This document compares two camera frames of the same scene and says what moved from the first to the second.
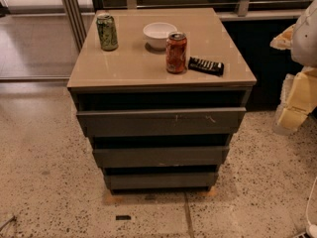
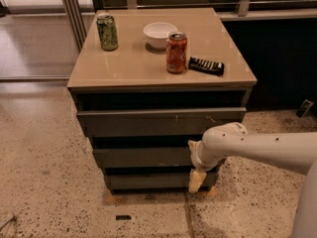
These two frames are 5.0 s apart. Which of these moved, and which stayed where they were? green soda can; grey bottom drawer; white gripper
Moved: white gripper
Stayed: grey bottom drawer; green soda can
